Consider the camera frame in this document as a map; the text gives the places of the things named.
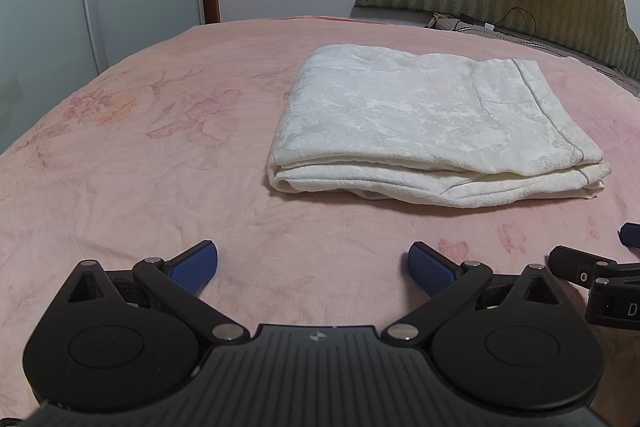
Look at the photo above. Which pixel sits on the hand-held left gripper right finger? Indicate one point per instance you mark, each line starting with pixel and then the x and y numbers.
pixel 427 270

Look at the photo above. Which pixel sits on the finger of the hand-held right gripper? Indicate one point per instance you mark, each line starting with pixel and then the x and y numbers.
pixel 580 264
pixel 631 234

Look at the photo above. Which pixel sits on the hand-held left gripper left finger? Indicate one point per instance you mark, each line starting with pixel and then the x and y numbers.
pixel 194 268

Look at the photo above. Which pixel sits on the white pants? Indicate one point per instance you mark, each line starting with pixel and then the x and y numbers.
pixel 415 122

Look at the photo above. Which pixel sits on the pink floral blanket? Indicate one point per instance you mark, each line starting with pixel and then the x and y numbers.
pixel 150 207

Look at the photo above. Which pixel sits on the beige pillow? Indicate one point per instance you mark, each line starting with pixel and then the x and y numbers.
pixel 590 59

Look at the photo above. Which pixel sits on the white wardrobe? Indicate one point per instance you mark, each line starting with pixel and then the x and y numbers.
pixel 45 7

